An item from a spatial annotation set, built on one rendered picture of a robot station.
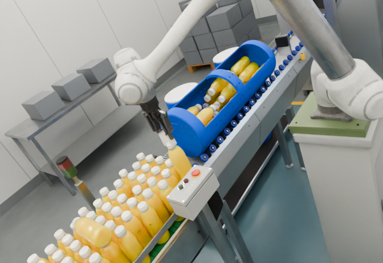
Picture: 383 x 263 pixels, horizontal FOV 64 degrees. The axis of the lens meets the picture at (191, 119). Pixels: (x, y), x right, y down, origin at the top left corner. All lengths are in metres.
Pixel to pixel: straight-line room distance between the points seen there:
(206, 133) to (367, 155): 0.71
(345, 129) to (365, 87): 0.27
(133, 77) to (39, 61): 3.77
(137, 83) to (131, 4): 4.76
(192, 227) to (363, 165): 0.78
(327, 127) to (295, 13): 0.57
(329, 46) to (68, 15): 4.30
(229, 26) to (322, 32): 3.91
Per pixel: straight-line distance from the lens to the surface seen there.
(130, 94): 0.98
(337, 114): 1.45
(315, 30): 1.08
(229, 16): 4.96
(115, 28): 5.41
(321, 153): 1.52
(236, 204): 2.48
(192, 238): 1.47
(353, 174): 1.56
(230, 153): 1.74
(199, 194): 1.26
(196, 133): 1.50
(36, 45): 4.73
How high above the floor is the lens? 1.86
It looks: 26 degrees down
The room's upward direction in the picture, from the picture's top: 24 degrees counter-clockwise
